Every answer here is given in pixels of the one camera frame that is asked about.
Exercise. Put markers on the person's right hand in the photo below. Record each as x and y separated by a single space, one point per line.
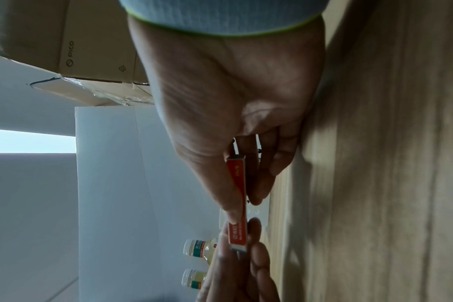
219 88

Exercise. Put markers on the person's right forearm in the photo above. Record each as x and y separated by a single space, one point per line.
222 14

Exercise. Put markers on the clear plastic vial tray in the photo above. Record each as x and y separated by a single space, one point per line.
257 213

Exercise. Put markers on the person's left hand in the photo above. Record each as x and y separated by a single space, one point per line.
237 277

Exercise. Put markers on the orange medicine box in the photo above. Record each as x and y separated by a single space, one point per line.
238 188

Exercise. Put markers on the brown cardboard box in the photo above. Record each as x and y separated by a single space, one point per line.
62 38

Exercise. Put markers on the small glass medicine vial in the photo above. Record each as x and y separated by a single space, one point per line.
194 279
200 249

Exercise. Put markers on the white board panel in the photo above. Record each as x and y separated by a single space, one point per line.
137 191

